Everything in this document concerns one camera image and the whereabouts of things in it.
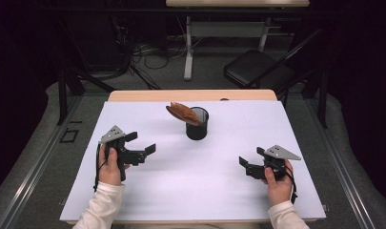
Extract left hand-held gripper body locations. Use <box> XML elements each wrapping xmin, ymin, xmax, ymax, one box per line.
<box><xmin>99</xmin><ymin>125</ymin><xmax>148</xmax><ymax>183</ymax></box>

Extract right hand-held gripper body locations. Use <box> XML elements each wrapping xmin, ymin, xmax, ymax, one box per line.
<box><xmin>245</xmin><ymin>144</ymin><xmax>303</xmax><ymax>182</ymax></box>

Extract brown wooden scoop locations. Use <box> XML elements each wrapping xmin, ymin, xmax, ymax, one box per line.
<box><xmin>165</xmin><ymin>101</ymin><xmax>204</xmax><ymax>127</ymax></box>

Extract black mesh cup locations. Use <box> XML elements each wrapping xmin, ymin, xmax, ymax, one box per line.
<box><xmin>184</xmin><ymin>106</ymin><xmax>211</xmax><ymax>141</ymax></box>

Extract person's left hand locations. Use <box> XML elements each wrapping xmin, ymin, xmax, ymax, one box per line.
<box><xmin>97</xmin><ymin>144</ymin><xmax>132</xmax><ymax>187</ymax></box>

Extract person's right hand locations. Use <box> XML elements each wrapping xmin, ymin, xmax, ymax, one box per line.
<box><xmin>261</xmin><ymin>159</ymin><xmax>295</xmax><ymax>208</ymax></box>

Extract white board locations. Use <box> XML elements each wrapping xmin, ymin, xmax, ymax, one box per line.
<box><xmin>59</xmin><ymin>100</ymin><xmax>328</xmax><ymax>223</ymax></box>

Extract light wooden table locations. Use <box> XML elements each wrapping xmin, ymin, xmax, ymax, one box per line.
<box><xmin>107</xmin><ymin>89</ymin><xmax>278</xmax><ymax>103</ymax></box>

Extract black metal stand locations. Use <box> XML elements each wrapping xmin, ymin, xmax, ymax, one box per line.
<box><xmin>55</xmin><ymin>18</ymin><xmax>118</xmax><ymax>127</ymax></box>

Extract black folding chair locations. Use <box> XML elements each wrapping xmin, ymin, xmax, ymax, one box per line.
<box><xmin>223</xmin><ymin>28</ymin><xmax>329</xmax><ymax>98</ymax></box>

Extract white-legged desk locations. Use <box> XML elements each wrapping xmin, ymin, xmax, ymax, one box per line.
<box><xmin>165</xmin><ymin>0</ymin><xmax>311</xmax><ymax>81</ymax></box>

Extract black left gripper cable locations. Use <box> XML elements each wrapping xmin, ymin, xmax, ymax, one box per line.
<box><xmin>92</xmin><ymin>142</ymin><xmax>103</xmax><ymax>194</ymax></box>

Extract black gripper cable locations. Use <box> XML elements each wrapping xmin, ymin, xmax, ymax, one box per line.
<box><xmin>284</xmin><ymin>165</ymin><xmax>299</xmax><ymax>205</ymax></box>
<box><xmin>92</xmin><ymin>142</ymin><xmax>103</xmax><ymax>194</ymax></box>

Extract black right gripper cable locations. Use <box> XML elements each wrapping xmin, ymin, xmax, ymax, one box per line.
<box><xmin>284</xmin><ymin>165</ymin><xmax>299</xmax><ymax>205</ymax></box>

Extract black floor socket frame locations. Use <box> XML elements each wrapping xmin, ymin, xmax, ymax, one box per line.
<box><xmin>59</xmin><ymin>127</ymin><xmax>80</xmax><ymax>144</ymax></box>

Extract metal floor rail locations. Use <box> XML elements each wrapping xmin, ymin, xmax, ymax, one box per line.
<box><xmin>295</xmin><ymin>94</ymin><xmax>376</xmax><ymax>229</ymax></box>
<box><xmin>0</xmin><ymin>94</ymin><xmax>84</xmax><ymax>229</ymax></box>

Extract bundle of floor cables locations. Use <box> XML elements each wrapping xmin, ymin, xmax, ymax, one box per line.
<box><xmin>112</xmin><ymin>15</ymin><xmax>171</xmax><ymax>91</ymax></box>

